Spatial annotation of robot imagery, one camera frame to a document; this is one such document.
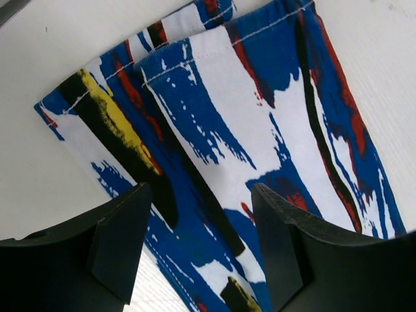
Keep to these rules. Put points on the blue white patterned trousers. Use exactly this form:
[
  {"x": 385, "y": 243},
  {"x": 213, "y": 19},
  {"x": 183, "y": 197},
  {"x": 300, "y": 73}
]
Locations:
[{"x": 202, "y": 105}]

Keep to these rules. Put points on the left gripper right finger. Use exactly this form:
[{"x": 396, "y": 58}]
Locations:
[{"x": 313, "y": 265}]

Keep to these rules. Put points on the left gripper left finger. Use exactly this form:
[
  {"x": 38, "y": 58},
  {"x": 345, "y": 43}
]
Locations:
[{"x": 87, "y": 263}]

